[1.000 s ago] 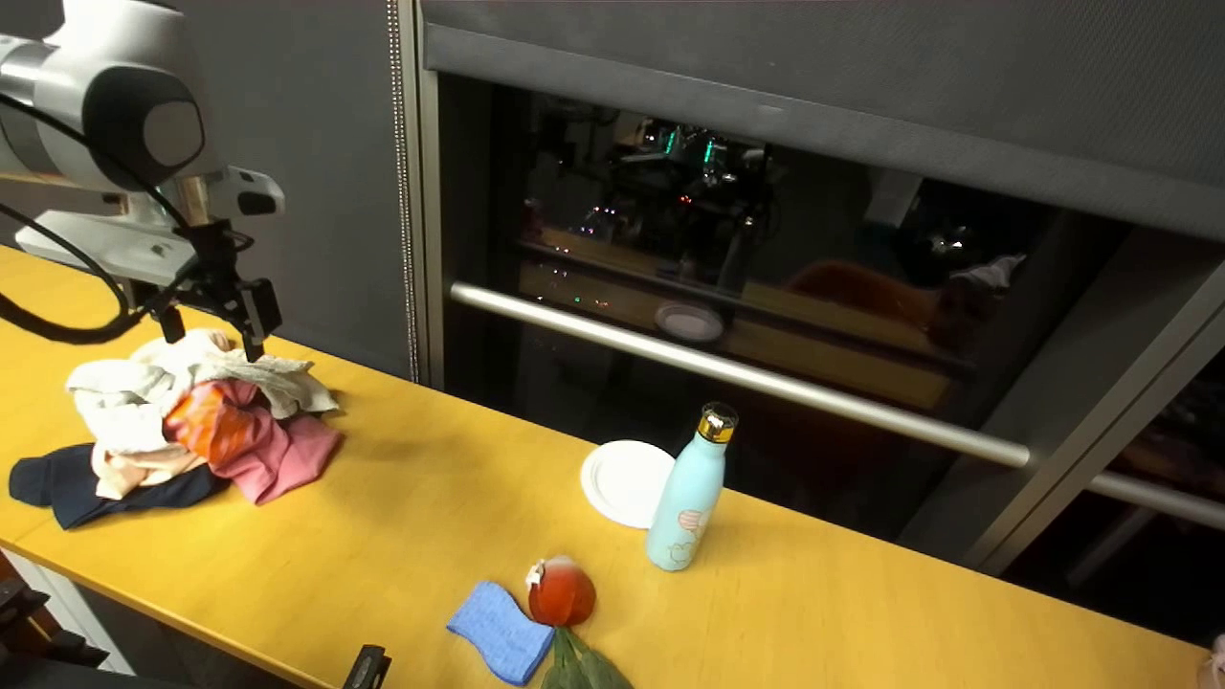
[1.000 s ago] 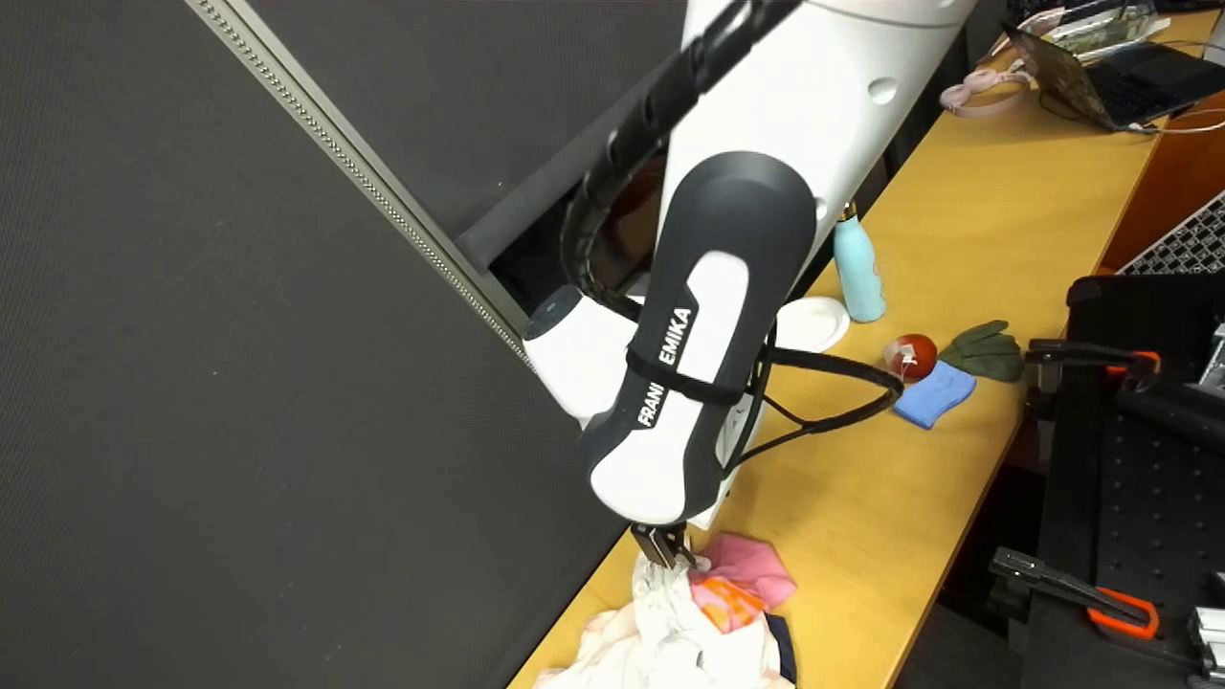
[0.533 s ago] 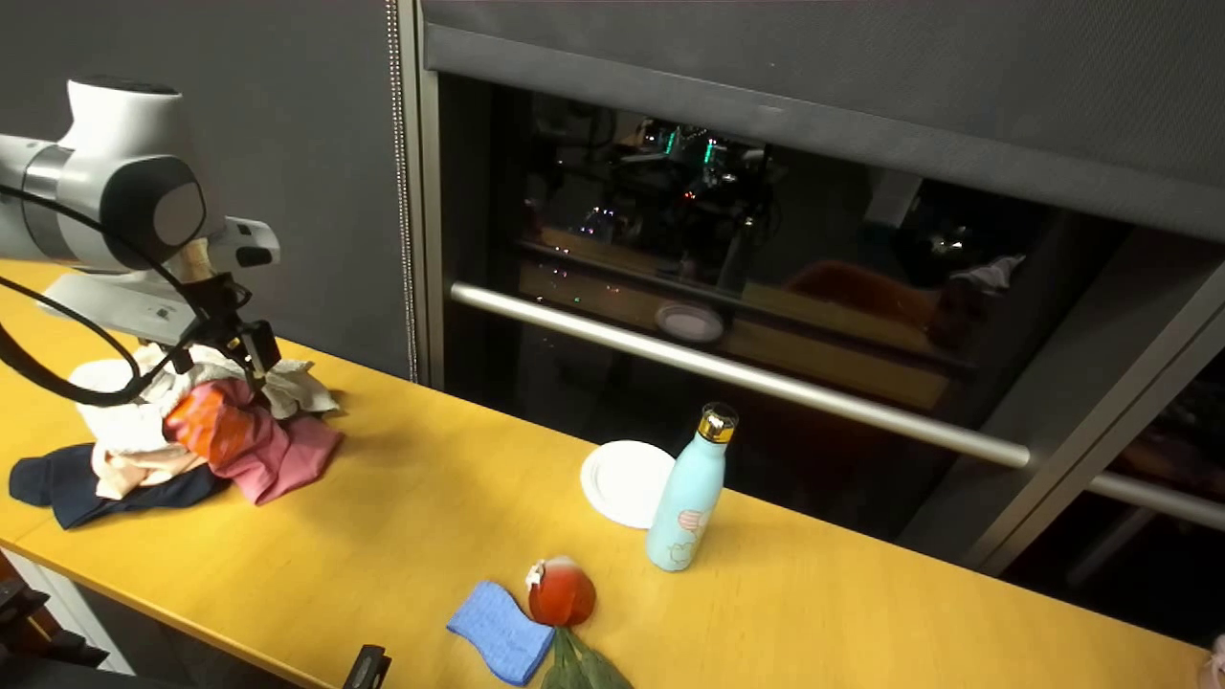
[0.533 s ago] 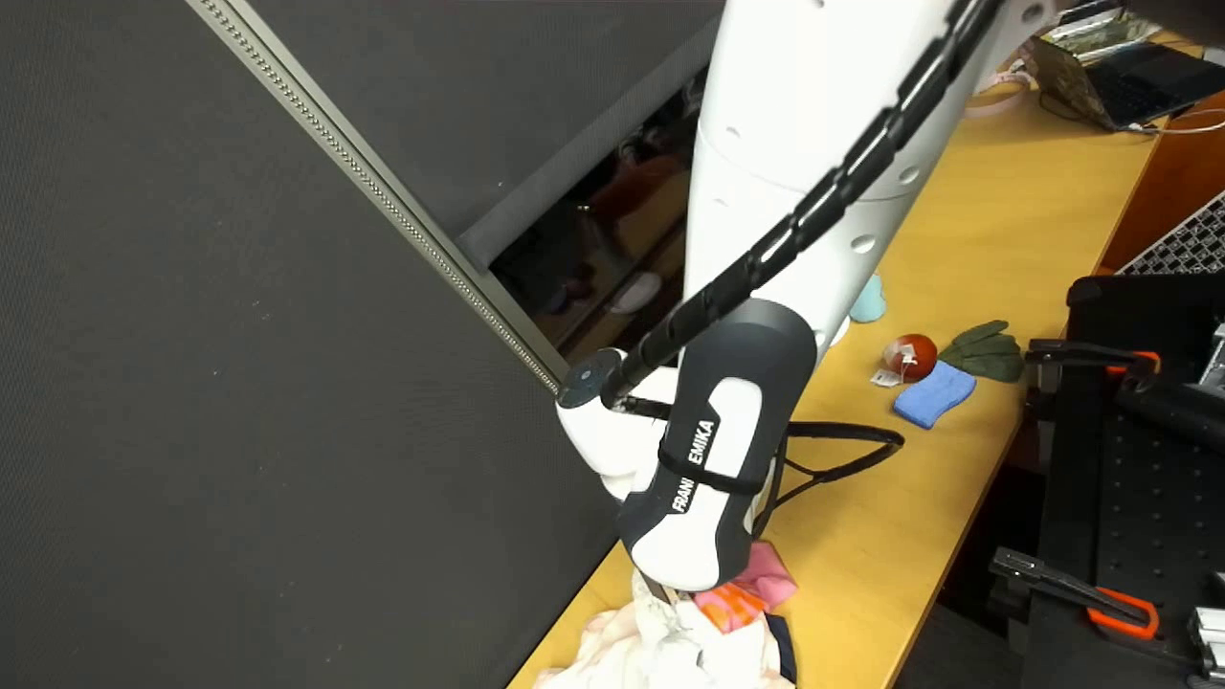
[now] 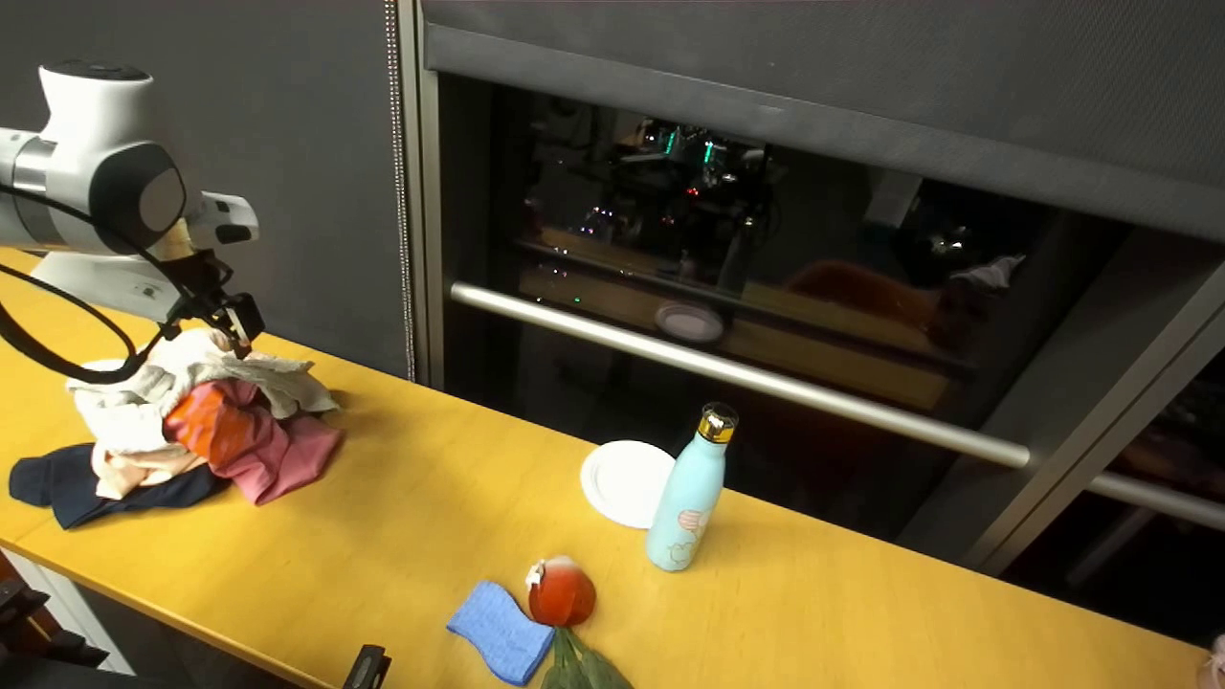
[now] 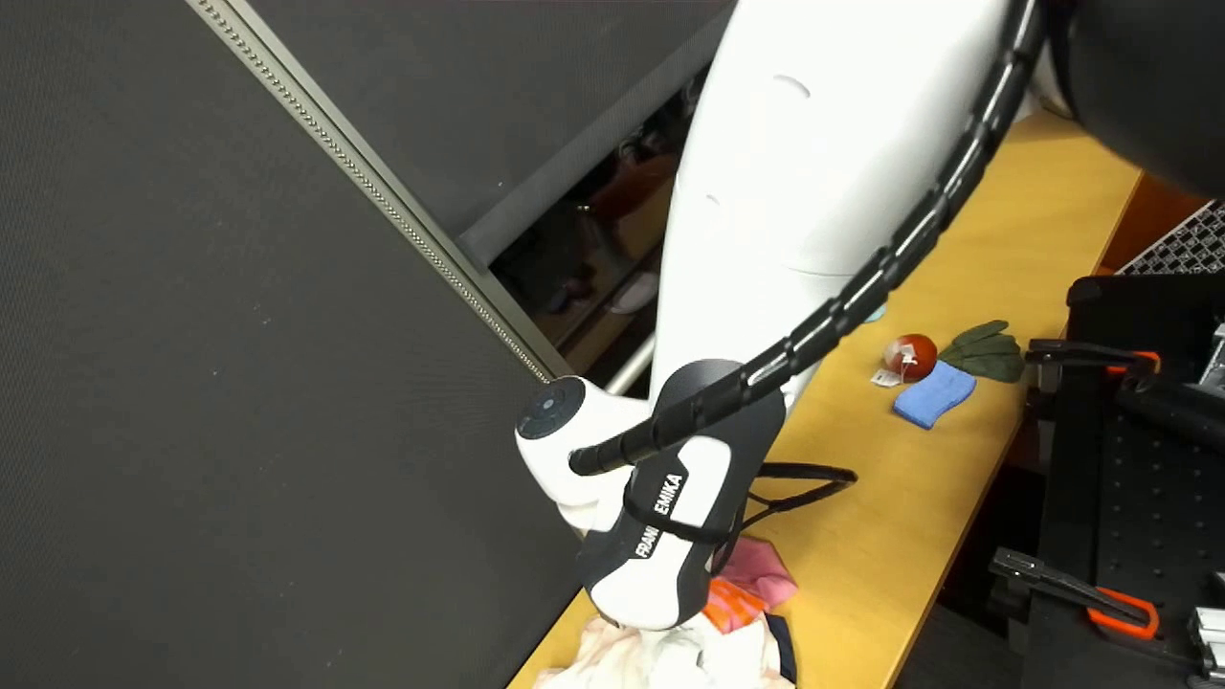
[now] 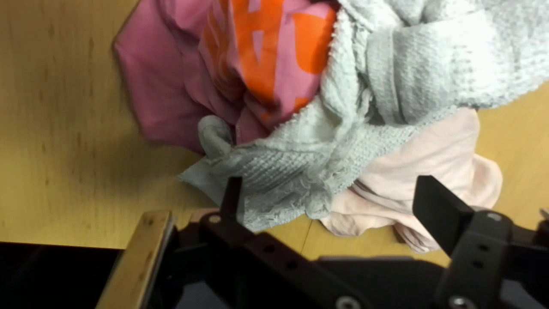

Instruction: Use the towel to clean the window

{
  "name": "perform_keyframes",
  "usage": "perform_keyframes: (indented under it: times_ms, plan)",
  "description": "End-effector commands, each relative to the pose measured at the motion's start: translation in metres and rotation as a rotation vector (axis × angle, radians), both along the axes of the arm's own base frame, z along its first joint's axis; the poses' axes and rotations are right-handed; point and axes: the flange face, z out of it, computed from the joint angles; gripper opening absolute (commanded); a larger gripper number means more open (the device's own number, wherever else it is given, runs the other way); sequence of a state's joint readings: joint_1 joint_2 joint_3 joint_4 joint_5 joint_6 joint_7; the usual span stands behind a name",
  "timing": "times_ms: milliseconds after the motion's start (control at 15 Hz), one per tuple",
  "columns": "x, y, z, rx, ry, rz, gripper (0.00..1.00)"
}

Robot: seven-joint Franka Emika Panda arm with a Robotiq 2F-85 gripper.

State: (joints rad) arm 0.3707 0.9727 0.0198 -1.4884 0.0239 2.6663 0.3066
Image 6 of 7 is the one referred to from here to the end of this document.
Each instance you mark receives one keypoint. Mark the white grey towel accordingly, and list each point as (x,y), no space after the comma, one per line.
(645,652)

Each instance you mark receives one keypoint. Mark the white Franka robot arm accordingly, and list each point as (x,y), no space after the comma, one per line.
(819,176)

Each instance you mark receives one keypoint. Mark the long metal window handrail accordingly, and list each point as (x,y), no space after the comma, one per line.
(631,371)

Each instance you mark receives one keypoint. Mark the white paper tag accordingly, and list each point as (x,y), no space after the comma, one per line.
(886,375)

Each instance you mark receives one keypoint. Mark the grey roller blind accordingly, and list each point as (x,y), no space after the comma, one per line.
(512,91)

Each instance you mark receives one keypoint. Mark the red ball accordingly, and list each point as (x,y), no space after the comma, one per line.
(913,354)

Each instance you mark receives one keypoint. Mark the blue sponge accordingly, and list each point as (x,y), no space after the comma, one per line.
(936,394)

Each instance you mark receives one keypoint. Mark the white crumpled cloth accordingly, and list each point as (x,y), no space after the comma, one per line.
(750,664)

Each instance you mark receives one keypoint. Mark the dark navy cloth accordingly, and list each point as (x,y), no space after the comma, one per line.
(784,647)

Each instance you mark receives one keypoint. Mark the dark green leaf cloth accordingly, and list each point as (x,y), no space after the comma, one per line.
(985,351)

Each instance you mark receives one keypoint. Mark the black robot stand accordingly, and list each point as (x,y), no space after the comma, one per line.
(1134,499)

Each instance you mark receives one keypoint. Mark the perforated metal plate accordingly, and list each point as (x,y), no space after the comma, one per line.
(1185,241)

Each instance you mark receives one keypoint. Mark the perforated aluminium window frame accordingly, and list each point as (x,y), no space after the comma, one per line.
(386,192)

